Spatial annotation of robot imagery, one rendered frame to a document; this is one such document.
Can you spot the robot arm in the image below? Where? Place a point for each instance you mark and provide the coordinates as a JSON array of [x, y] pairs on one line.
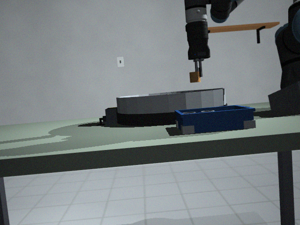
[[287, 37]]

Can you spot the blue crate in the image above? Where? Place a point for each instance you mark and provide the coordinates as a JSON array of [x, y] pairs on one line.
[[223, 118]]

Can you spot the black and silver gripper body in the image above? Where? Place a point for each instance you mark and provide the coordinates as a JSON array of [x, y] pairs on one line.
[[197, 33]]

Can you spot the bronze bushing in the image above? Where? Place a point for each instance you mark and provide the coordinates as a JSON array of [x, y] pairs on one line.
[[194, 77]]

